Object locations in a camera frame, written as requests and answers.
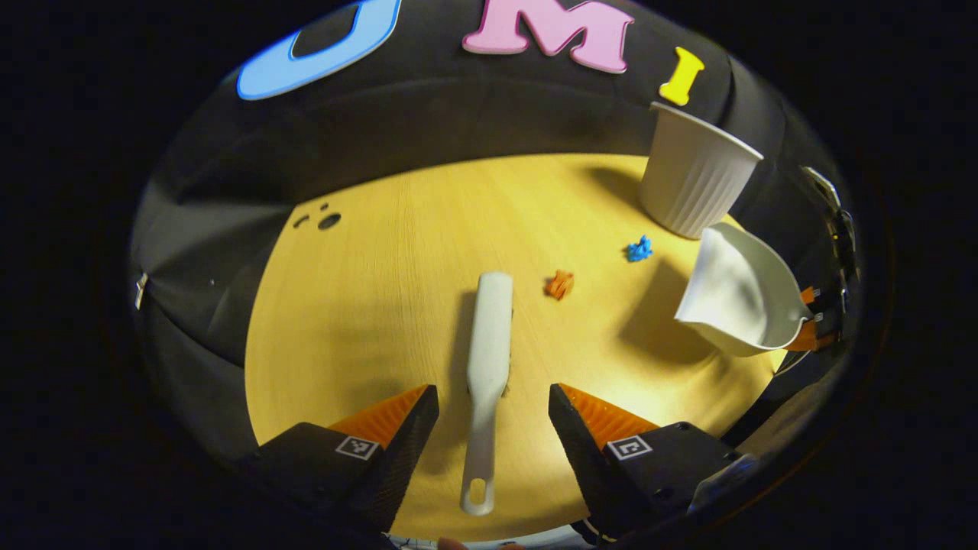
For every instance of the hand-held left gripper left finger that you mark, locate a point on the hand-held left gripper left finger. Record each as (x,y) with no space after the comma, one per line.
(397,466)

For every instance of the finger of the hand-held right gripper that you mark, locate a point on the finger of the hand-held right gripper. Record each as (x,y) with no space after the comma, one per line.
(811,336)
(813,296)

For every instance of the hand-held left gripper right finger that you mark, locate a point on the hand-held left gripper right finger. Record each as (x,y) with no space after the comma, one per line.
(584,458)

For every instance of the white plastic dustpan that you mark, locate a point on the white plastic dustpan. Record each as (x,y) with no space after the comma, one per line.
(741,298)

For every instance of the small white broom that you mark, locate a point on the small white broom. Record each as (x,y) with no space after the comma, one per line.
(489,344)

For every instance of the white ribbed garbage bin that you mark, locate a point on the white ribbed garbage bin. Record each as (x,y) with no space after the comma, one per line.
(691,183)

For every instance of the orange paper scrap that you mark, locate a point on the orange paper scrap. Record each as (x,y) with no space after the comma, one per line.
(559,285)

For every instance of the blue paper scrap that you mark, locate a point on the blue paper scrap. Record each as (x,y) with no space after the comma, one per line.
(639,250)

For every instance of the silver cloth clip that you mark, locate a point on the silver cloth clip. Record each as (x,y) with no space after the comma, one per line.
(141,290)

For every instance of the black backdrop cloth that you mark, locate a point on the black backdrop cloth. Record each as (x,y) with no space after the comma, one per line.
(458,114)

